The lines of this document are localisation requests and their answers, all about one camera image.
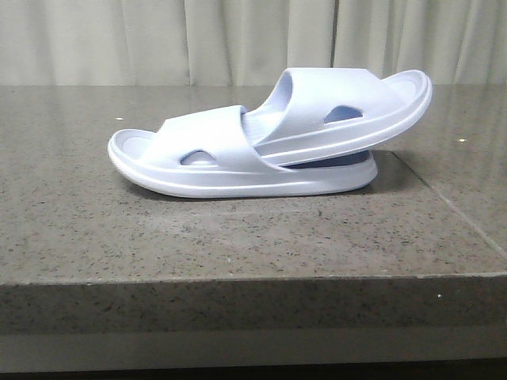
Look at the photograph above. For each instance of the light blue slipper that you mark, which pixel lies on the light blue slipper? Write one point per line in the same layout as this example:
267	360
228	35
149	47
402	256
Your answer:
319	113

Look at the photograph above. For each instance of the light blue slipper resting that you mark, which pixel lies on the light blue slipper resting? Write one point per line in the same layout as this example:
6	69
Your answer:
206	155

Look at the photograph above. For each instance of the grey-green curtain right panel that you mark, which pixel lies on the grey-green curtain right panel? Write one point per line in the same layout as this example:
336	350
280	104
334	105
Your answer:
453	42

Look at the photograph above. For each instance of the grey-green curtain panel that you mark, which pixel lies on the grey-green curtain panel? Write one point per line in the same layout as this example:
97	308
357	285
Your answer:
163	43
453	42

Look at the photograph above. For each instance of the grey-green curtain left panel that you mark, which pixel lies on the grey-green curtain left panel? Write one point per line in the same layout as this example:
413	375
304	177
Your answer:
163	43

